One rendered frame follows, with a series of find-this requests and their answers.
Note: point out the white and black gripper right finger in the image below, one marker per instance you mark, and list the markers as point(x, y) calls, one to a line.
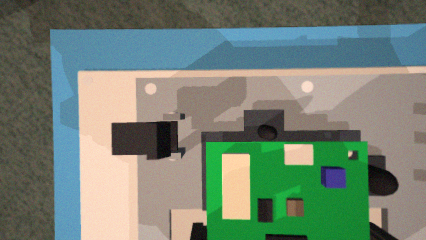
point(377, 233)

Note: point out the green circuit board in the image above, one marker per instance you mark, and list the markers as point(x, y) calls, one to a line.
point(287, 191)

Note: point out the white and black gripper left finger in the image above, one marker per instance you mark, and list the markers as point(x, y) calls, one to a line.
point(199, 231)

